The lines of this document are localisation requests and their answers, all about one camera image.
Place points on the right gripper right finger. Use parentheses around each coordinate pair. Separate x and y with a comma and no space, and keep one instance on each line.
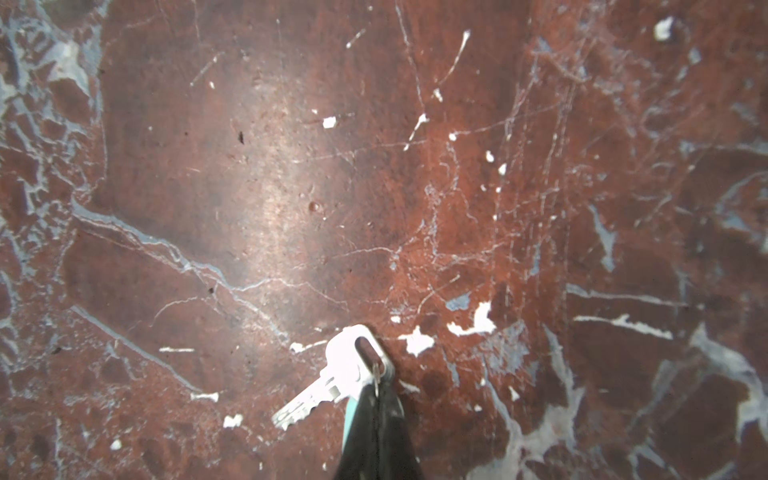
(396,459)

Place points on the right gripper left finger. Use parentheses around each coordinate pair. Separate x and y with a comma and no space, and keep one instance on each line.
(359,459)

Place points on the silver key mint cap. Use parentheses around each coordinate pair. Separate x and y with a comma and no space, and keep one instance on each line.
(354,359)

